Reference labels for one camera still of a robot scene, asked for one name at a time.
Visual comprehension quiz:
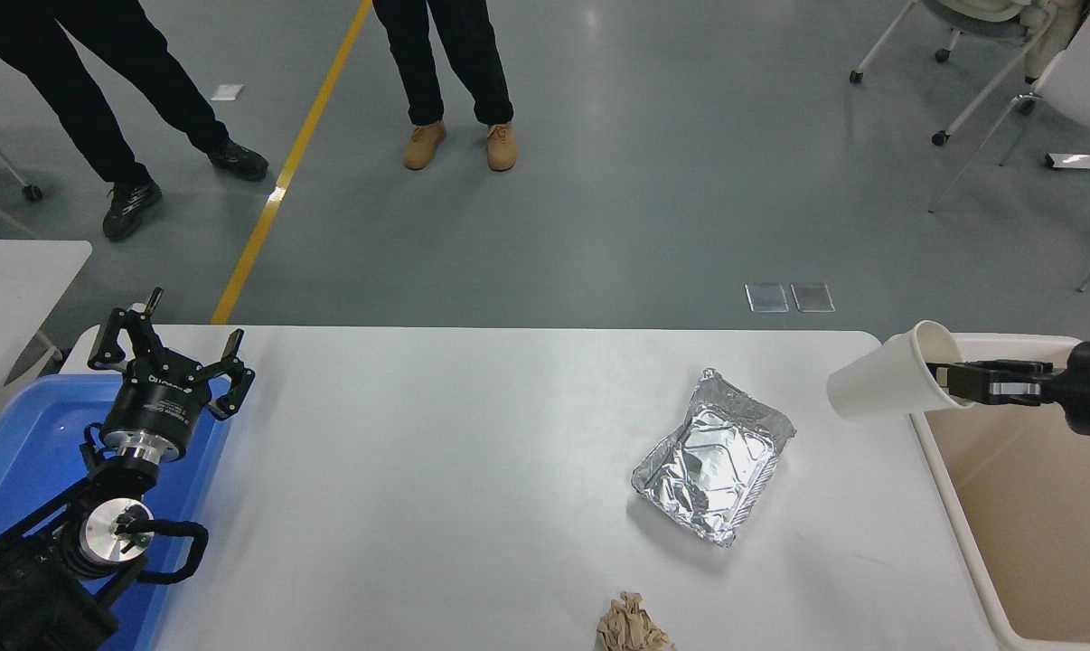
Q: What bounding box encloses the chair base with castor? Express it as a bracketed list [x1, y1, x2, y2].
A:
[0, 113, 44, 238]

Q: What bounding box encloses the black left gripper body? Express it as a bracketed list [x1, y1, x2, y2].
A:
[104, 355, 213, 444]

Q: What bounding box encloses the person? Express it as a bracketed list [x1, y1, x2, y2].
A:
[371, 0, 518, 172]
[0, 0, 270, 242]

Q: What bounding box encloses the grey office chair with castors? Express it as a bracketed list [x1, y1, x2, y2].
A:
[850, 0, 1052, 147]

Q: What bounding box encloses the white chair with metal legs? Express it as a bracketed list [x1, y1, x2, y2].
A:
[927, 0, 1090, 216]

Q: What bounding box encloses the blue plastic tray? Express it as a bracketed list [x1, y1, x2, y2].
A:
[0, 373, 234, 651]

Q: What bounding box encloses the large pale bin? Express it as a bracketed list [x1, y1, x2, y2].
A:
[884, 334, 1090, 651]

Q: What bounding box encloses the foil tray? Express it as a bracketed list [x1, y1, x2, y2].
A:
[631, 367, 797, 548]

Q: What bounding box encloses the white side table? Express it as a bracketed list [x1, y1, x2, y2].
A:
[0, 239, 93, 399]

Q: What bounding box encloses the crumpled tan paper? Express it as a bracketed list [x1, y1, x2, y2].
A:
[596, 592, 674, 651]

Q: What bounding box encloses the yellow floor tape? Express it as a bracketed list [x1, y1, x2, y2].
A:
[209, 0, 373, 326]

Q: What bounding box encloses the white paper cup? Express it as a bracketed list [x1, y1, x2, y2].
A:
[825, 320, 975, 421]

